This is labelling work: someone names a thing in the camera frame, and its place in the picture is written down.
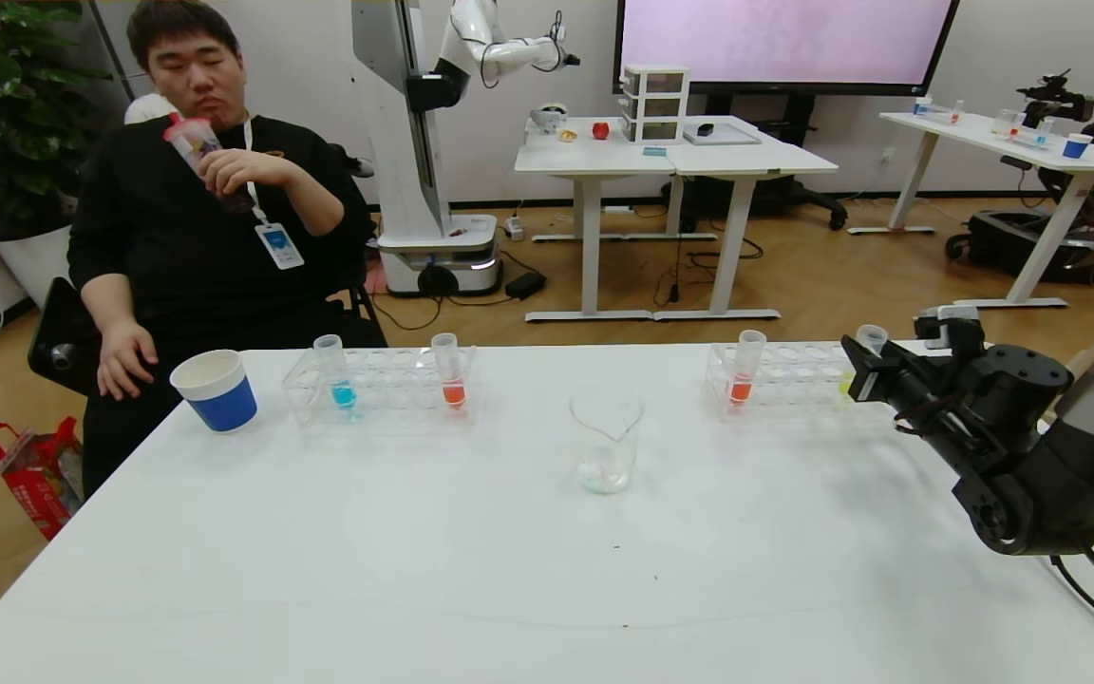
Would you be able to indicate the test tube with orange pigment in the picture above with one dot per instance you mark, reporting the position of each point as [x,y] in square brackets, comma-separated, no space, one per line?
[453,391]
[741,389]

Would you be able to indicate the clear glass beaker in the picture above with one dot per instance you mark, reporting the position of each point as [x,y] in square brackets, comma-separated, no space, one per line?
[604,456]

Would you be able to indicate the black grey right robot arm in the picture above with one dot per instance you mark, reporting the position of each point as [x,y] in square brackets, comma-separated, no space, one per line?
[1031,465]

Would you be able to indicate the man's left hand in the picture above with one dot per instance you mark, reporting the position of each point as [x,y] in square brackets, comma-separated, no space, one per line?
[248,173]

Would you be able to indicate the white cup with blue sleeve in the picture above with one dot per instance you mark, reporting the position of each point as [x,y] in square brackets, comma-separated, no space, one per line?
[221,403]

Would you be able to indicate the small white bowl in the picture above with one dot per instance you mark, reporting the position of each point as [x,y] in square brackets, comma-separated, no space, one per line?
[549,119]

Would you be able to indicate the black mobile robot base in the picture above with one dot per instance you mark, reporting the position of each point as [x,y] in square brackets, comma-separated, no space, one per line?
[1012,245]

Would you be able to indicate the person in white shirt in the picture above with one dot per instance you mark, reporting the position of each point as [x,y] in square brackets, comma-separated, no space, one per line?
[148,109]

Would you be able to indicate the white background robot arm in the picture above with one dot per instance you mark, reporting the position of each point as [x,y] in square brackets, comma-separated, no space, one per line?
[509,55]

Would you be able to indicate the white power strip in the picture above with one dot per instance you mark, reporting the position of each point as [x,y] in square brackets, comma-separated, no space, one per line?
[515,228]

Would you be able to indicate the plastic drink cup pink lid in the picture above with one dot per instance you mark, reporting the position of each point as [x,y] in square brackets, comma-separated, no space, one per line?
[188,141]

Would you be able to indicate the large wall display screen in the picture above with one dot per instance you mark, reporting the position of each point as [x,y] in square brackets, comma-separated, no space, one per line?
[784,43]

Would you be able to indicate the test tube with yellow pigment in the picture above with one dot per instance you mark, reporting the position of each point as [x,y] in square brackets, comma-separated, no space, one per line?
[873,337]

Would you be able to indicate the red apple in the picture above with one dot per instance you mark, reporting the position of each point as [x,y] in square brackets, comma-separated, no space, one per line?
[600,131]

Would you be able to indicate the white planter pot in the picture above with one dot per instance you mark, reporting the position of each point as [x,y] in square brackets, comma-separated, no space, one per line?
[34,266]

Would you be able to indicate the man's right hand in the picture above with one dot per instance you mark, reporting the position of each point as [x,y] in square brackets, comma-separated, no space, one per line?
[126,359]

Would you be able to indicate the black chair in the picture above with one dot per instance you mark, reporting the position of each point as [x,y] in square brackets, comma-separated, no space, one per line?
[55,331]

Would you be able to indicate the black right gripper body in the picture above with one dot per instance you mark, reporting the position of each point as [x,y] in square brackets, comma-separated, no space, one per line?
[863,369]

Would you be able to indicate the black background robot arm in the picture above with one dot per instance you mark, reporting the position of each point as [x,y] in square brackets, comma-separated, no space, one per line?
[1060,95]

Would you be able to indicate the small distant glass beaker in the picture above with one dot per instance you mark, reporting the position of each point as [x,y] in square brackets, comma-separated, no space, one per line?
[1007,123]

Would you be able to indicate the red shopping bag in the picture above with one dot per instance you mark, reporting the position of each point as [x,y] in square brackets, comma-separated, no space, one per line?
[32,482]

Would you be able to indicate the clear plastic drawer organizer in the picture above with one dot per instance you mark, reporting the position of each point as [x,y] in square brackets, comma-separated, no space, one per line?
[654,104]

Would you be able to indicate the white standing desk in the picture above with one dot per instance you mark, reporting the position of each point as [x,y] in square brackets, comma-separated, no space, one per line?
[746,161]
[585,158]

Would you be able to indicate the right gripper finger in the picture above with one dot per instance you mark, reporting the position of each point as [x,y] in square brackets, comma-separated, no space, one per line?
[900,355]
[872,382]

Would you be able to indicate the black power adapter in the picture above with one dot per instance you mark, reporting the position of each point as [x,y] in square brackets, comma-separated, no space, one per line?
[526,285]

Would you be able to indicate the clear plastic test tube rack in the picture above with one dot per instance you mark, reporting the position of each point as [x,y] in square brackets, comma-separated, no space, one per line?
[794,380]
[393,388]

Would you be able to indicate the test tube with blue pigment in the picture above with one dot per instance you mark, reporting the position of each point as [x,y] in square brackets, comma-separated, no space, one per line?
[343,393]

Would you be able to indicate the long white table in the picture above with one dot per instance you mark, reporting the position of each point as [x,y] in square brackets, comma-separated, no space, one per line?
[984,135]

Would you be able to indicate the small distant tube rack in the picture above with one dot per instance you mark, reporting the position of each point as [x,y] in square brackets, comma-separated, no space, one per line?
[936,111]

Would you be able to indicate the green leafy plant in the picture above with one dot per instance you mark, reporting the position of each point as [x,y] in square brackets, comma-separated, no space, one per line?
[6,114]

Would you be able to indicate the grey flat tray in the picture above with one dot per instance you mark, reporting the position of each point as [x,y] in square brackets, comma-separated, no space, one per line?
[732,137]

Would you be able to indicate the man in black sweater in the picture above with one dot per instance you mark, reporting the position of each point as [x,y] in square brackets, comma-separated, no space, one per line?
[186,256]

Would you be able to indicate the small blue paper cup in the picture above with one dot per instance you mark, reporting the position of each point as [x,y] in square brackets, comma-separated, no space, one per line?
[1077,147]

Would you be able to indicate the white robot tower with base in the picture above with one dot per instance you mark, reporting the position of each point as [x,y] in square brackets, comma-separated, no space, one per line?
[405,190]

